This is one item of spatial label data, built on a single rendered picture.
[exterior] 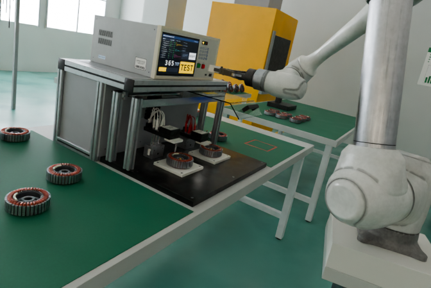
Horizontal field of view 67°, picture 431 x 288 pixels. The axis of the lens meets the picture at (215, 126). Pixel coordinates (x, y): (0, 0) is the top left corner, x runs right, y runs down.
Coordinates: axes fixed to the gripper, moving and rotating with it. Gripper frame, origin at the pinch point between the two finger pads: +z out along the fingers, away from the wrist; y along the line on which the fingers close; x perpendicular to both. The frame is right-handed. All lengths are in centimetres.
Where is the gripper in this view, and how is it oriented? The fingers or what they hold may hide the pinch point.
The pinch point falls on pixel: (215, 68)
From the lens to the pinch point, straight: 148.5
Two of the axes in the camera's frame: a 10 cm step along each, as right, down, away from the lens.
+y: 5.2, -1.0, 8.5
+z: -8.3, -2.8, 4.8
